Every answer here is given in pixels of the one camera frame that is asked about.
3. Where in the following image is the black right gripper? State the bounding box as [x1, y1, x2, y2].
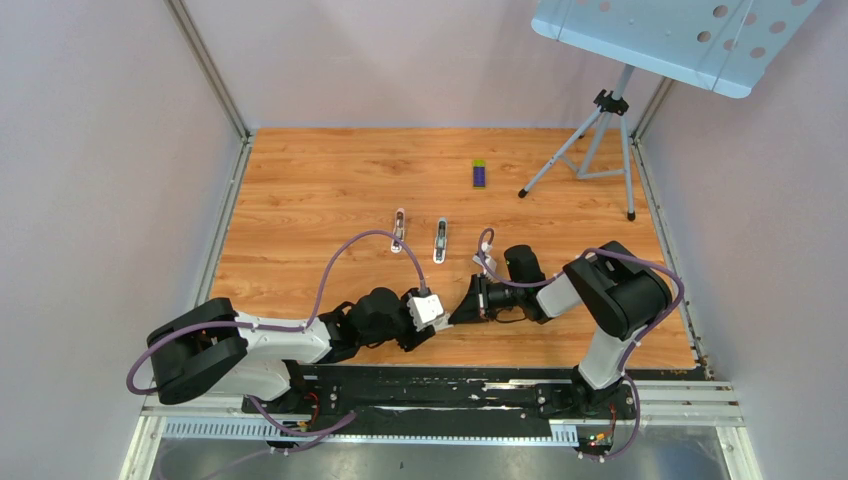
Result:
[449, 273, 526, 325]

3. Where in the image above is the white staple box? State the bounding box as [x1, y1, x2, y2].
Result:
[433, 318, 453, 332]

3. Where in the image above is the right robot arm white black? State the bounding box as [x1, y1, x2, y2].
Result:
[448, 241, 684, 418]

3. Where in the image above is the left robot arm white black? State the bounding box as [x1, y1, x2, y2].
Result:
[147, 287, 450, 413]

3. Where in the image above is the purple green small block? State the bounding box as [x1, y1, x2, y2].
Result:
[472, 159, 487, 189]

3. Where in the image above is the grey tripod stand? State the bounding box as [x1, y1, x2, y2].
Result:
[517, 64, 636, 222]

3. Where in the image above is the light blue perforated tray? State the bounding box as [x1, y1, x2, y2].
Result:
[531, 0, 819, 99]

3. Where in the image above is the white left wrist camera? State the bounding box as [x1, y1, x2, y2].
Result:
[407, 293, 449, 332]

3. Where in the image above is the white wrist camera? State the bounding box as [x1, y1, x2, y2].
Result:
[472, 241, 497, 279]
[407, 293, 449, 332]

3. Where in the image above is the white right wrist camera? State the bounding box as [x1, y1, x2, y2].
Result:
[472, 241, 497, 279]

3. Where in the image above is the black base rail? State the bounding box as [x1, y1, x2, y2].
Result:
[142, 362, 743, 448]

